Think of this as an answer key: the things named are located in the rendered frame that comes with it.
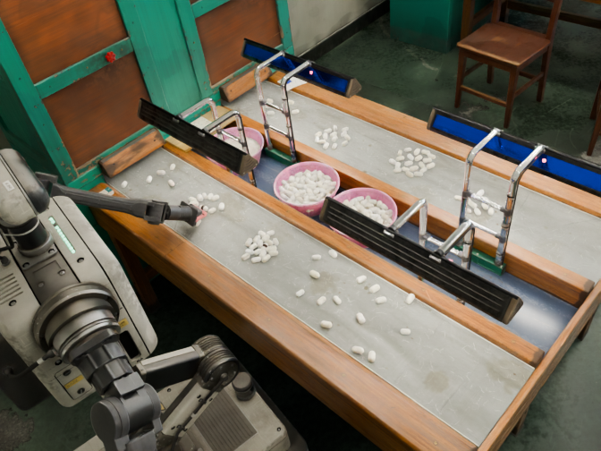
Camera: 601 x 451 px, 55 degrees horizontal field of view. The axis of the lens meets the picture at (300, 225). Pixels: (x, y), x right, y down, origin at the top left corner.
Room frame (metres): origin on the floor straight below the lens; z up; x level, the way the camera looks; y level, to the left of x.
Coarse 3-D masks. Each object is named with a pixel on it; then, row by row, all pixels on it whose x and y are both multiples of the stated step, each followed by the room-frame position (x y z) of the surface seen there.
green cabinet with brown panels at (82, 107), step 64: (0, 0) 1.97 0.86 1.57; (64, 0) 2.11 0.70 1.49; (128, 0) 2.24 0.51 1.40; (192, 0) 2.44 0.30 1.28; (256, 0) 2.67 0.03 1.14; (0, 64) 1.91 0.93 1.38; (64, 64) 2.04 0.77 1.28; (128, 64) 2.20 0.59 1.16; (192, 64) 2.38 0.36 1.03; (64, 128) 1.98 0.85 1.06; (128, 128) 2.13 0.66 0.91
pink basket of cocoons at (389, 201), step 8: (344, 192) 1.66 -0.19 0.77; (352, 192) 1.66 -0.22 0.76; (360, 192) 1.66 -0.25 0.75; (368, 192) 1.65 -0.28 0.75; (384, 192) 1.62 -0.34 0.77; (384, 200) 1.60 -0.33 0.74; (392, 200) 1.57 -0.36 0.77; (392, 208) 1.55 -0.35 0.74; (392, 216) 1.53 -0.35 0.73; (336, 232) 1.46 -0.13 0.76; (352, 240) 1.43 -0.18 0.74
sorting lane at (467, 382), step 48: (144, 192) 1.89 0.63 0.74; (192, 192) 1.84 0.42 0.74; (192, 240) 1.56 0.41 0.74; (240, 240) 1.52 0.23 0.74; (288, 240) 1.48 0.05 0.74; (288, 288) 1.25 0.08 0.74; (336, 288) 1.22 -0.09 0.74; (384, 288) 1.19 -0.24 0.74; (336, 336) 1.03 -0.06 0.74; (384, 336) 1.00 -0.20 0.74; (432, 336) 0.97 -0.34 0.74; (480, 336) 0.94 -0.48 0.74; (432, 384) 0.82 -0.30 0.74; (480, 384) 0.79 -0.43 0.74; (480, 432) 0.66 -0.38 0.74
